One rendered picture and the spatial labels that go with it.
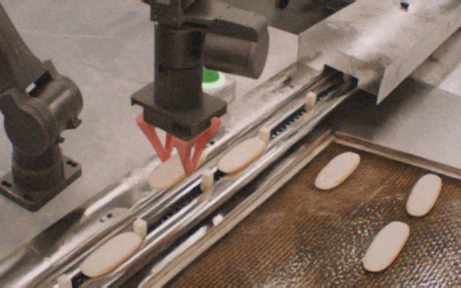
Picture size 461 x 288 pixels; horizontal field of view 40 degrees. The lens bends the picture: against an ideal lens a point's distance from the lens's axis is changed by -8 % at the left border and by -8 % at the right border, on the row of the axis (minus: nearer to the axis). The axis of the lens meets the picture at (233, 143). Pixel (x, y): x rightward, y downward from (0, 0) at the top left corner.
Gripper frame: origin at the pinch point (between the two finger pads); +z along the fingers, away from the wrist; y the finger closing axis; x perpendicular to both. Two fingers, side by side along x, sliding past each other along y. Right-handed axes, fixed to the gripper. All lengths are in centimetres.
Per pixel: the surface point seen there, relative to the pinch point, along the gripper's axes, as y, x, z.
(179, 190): 3.0, -3.9, 8.7
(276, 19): 117, -217, 91
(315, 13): 107, -240, 92
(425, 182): -26.9, -18.7, 1.7
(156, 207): 3.1, 0.9, 8.7
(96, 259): 1.5, 14.4, 7.8
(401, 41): -6, -58, 2
